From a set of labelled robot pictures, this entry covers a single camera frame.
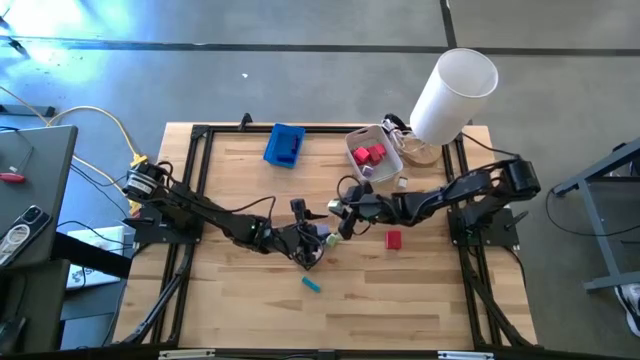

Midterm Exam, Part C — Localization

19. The black floor cable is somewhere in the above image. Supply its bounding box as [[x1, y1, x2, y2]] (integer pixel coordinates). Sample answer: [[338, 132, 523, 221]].
[[544, 187, 640, 240]]

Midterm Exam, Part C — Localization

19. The black floor bar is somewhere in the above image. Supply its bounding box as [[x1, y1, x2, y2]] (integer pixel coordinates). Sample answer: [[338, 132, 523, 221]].
[[0, 103, 56, 119]]

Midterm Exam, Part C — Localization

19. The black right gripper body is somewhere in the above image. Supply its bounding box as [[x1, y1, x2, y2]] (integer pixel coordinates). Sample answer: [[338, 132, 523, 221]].
[[355, 192, 404, 226]]

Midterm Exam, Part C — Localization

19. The white shade table lamp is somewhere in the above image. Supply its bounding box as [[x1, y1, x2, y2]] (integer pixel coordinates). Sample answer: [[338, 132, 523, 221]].
[[402, 47, 500, 169]]

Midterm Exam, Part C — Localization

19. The black aluminium table frame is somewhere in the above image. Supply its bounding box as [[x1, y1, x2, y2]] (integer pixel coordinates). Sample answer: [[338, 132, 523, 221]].
[[117, 122, 539, 351]]

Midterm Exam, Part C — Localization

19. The white laptop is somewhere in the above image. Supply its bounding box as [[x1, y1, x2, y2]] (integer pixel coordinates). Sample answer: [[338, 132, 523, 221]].
[[66, 225, 126, 291]]

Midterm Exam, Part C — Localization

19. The person's shoe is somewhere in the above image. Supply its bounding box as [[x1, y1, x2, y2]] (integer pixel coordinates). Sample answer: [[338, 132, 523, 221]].
[[613, 283, 640, 337]]

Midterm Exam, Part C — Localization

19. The yellow cable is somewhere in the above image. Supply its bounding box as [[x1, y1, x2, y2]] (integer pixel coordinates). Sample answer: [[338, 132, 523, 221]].
[[0, 84, 151, 216]]

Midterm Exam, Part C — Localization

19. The white metal bracket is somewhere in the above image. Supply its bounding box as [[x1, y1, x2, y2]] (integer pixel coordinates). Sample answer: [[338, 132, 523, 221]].
[[158, 348, 216, 360], [437, 350, 495, 360]]

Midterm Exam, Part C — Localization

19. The smartphone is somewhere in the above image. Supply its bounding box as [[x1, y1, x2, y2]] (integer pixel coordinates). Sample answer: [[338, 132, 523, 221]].
[[0, 204, 52, 267]]

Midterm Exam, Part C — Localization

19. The grey metal table frame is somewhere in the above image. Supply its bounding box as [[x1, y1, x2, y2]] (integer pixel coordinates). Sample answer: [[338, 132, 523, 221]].
[[552, 139, 640, 294]]

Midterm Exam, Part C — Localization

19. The grey desk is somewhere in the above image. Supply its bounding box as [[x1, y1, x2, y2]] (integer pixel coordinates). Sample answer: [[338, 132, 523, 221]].
[[0, 124, 79, 274]]

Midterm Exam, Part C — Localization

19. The black desk bar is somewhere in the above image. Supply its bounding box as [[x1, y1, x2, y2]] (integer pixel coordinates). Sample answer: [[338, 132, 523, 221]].
[[52, 232, 134, 279]]

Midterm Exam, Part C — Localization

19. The white plastic basket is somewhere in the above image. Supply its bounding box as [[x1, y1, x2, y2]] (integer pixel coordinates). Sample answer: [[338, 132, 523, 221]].
[[344, 124, 404, 187]]

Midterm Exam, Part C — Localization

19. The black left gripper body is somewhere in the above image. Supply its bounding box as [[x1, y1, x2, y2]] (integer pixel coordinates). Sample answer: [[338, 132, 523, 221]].
[[259, 222, 327, 266]]

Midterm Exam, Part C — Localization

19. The blue plastic bin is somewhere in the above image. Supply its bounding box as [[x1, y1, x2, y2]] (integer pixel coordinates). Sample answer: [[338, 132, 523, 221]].
[[263, 123, 307, 170]]

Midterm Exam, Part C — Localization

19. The white coiled cable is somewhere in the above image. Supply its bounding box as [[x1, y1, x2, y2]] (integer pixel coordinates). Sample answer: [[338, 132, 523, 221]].
[[382, 117, 416, 154]]

